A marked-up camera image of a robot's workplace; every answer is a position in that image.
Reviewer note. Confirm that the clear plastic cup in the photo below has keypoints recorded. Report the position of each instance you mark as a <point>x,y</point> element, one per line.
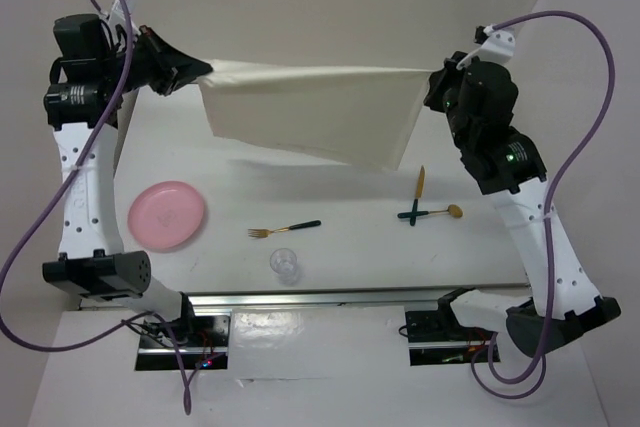
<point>284,264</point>

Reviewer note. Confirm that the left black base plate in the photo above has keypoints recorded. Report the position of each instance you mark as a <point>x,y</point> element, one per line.
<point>205,347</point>

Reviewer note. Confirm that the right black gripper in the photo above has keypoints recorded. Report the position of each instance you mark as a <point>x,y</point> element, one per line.
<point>441,78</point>

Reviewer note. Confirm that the gold fork green handle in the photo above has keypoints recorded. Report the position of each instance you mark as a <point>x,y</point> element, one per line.
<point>256,233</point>

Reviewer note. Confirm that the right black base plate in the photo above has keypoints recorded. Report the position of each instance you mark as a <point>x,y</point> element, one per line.
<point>433,341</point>

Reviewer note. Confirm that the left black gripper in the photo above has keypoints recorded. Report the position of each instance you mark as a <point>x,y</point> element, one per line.
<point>184,67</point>

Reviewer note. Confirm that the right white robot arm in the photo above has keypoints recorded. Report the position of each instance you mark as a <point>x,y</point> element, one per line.
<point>563,304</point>

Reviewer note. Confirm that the aluminium front rail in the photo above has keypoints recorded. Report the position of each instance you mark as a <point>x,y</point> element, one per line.
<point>295,299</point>

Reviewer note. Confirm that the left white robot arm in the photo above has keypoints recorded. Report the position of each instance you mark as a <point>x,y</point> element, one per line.
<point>92,261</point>

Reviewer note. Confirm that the gold knife green handle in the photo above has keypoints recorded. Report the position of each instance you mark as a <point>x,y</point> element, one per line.
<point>417,195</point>

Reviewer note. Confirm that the cream cloth placemat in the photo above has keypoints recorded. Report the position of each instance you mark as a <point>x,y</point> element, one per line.
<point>363,116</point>

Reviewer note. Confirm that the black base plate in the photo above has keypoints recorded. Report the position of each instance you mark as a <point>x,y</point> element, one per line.
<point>205,347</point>
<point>433,341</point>

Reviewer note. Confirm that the gold spoon green handle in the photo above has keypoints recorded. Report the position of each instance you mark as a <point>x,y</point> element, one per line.
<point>452,210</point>

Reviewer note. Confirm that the pink plate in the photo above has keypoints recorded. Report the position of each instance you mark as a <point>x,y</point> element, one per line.
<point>166,215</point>

